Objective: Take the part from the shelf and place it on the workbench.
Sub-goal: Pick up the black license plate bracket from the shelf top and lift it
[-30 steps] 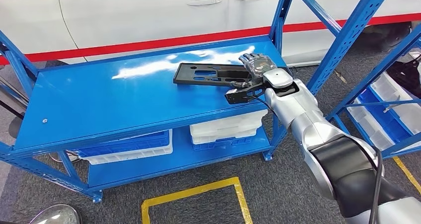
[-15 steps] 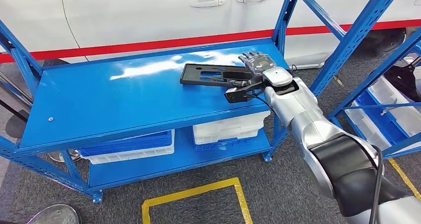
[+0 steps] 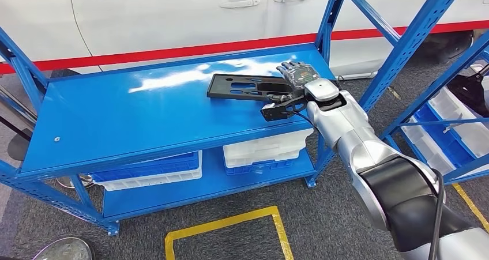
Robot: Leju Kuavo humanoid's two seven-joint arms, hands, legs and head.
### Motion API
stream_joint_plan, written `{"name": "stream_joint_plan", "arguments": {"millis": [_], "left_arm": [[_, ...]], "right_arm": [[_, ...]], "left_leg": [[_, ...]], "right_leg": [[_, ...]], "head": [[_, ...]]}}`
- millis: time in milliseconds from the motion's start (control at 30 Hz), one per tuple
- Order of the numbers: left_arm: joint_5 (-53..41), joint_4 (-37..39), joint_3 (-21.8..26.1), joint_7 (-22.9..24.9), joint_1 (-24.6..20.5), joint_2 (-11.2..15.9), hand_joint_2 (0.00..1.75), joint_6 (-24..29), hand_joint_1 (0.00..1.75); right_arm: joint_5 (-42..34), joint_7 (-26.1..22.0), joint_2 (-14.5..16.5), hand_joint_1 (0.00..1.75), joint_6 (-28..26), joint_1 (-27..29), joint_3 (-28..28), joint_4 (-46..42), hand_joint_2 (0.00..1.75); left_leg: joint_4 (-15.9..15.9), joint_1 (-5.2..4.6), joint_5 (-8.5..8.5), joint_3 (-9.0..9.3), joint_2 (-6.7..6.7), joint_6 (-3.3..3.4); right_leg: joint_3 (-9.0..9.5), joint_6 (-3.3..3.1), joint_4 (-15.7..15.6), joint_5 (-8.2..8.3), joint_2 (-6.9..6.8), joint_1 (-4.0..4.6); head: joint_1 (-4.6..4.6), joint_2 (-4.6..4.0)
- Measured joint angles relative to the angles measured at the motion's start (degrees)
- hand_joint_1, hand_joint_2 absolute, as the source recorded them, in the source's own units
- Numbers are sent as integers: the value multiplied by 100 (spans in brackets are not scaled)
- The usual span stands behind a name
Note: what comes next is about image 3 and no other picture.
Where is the yellow floor tape square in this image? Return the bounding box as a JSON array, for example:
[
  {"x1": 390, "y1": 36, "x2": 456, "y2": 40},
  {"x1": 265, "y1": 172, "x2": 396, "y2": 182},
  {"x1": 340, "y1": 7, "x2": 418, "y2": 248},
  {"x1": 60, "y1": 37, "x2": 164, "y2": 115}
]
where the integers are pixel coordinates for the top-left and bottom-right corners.
[
  {"x1": 452, "y1": 182, "x2": 489, "y2": 234},
  {"x1": 164, "y1": 206, "x2": 295, "y2": 260}
]

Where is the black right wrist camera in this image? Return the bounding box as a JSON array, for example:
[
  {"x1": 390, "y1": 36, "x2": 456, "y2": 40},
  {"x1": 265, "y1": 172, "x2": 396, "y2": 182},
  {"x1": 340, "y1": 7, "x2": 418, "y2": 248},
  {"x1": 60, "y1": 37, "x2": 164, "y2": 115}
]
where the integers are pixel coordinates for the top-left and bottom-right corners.
[{"x1": 260, "y1": 96, "x2": 309, "y2": 122}]

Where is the black bulky object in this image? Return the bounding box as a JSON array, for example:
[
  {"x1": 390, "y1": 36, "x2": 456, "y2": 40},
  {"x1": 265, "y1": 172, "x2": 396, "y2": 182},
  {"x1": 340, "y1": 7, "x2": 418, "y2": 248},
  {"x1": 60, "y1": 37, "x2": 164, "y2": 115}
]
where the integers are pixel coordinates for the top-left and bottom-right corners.
[{"x1": 447, "y1": 65, "x2": 489, "y2": 118}]

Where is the dark stanchion post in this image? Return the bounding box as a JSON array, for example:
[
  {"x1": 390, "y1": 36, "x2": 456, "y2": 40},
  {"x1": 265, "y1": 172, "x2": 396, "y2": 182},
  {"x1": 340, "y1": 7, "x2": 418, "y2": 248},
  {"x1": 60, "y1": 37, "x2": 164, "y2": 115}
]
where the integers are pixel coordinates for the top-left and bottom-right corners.
[{"x1": 0, "y1": 115, "x2": 32, "y2": 163}]

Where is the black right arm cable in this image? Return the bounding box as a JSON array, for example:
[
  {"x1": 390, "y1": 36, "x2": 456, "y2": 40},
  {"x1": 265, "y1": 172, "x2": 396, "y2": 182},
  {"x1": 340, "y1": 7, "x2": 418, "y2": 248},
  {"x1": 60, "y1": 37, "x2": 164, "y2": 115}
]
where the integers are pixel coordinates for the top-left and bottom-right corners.
[{"x1": 292, "y1": 111, "x2": 446, "y2": 260}]

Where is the white plastic bin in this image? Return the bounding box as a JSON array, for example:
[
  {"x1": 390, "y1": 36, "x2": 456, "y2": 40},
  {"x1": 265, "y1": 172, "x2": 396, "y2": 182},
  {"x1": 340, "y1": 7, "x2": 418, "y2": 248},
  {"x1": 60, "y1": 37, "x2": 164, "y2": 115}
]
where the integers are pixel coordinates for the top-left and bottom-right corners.
[
  {"x1": 95, "y1": 150, "x2": 203, "y2": 192},
  {"x1": 401, "y1": 116, "x2": 457, "y2": 175},
  {"x1": 427, "y1": 86, "x2": 489, "y2": 158},
  {"x1": 223, "y1": 128, "x2": 315, "y2": 169}
]

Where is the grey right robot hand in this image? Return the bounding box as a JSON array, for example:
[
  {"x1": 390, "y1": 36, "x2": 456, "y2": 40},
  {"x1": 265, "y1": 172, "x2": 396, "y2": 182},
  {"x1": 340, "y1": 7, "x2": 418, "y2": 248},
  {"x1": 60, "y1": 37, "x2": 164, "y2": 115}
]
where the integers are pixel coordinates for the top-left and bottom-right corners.
[{"x1": 265, "y1": 61, "x2": 321, "y2": 103}]

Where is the chrome stanchion post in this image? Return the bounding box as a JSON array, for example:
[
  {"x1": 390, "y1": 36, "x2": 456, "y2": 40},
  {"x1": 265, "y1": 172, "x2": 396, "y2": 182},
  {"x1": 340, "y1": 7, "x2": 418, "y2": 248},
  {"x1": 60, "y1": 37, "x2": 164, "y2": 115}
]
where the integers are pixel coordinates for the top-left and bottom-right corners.
[
  {"x1": 32, "y1": 237, "x2": 96, "y2": 260},
  {"x1": 0, "y1": 83, "x2": 95, "y2": 190}
]

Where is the blue metal shelf rack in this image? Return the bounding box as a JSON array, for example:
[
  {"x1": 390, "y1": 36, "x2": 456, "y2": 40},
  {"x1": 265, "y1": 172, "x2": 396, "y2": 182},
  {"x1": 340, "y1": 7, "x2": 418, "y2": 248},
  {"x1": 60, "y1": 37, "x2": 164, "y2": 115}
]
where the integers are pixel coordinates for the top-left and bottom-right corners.
[
  {"x1": 380, "y1": 29, "x2": 489, "y2": 184},
  {"x1": 0, "y1": 0, "x2": 469, "y2": 237}
]

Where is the white car with red stripe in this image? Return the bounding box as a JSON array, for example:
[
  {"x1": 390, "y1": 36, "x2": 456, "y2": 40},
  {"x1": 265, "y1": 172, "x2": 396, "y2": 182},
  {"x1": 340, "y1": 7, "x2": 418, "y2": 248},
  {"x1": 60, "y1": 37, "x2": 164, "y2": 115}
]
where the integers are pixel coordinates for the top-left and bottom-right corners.
[{"x1": 0, "y1": 0, "x2": 489, "y2": 80}]

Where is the black plastic plate frame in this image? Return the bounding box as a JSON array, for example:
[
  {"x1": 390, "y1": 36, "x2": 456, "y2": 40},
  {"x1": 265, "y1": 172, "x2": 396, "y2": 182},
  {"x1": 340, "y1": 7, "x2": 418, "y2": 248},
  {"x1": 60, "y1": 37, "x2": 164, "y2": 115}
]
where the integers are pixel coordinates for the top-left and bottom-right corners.
[{"x1": 206, "y1": 73, "x2": 306, "y2": 101}]

